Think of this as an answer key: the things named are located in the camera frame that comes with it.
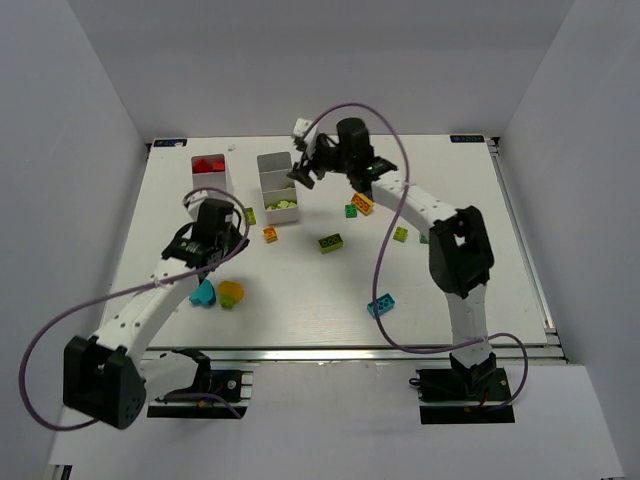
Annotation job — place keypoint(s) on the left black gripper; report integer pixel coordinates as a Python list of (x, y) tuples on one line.
[(232, 236)]

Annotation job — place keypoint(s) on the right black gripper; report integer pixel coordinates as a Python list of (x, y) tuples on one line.
[(314, 163)]

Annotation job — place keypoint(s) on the lime lego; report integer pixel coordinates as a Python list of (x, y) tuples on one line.
[(251, 215)]

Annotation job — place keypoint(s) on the red 2x3 lego brick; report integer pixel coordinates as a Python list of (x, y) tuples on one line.
[(201, 166)]

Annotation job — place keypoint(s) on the lime 2x3 lego brick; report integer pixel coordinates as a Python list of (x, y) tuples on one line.
[(330, 243)]

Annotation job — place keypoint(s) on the pale green lego piece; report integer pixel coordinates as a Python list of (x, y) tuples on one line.
[(285, 204)]

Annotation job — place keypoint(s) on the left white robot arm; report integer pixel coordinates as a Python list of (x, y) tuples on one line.
[(105, 376)]

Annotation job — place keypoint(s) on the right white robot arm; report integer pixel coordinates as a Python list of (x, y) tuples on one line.
[(460, 255)]

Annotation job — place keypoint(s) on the right white divided container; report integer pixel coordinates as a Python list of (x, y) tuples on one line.
[(275, 186)]

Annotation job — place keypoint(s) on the white divided container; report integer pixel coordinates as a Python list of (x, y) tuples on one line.
[(275, 186), (219, 180)]

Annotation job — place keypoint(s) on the orange small lego brick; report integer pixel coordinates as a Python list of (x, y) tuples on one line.
[(270, 234)]

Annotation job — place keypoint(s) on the left white divided container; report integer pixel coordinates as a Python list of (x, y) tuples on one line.
[(219, 180)]

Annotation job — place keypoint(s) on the yellow heart lego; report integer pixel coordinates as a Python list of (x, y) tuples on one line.
[(230, 293)]

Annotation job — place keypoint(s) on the blue heart lego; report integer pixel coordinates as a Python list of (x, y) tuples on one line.
[(204, 295)]

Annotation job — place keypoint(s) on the small green lego pile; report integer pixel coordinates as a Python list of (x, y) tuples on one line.
[(351, 211)]

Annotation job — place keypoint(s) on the orange 2x3 lego brick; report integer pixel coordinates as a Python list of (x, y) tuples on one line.
[(362, 203)]

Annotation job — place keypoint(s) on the lime lego brick right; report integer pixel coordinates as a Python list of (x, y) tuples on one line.
[(400, 234)]

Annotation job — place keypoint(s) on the blue 2x3 lego brick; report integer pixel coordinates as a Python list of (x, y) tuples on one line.
[(384, 304)]

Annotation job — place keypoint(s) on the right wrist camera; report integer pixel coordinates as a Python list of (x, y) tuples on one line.
[(304, 136)]

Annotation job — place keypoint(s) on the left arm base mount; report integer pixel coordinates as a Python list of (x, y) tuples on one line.
[(186, 384)]

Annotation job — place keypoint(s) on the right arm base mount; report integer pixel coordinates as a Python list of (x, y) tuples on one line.
[(444, 400)]

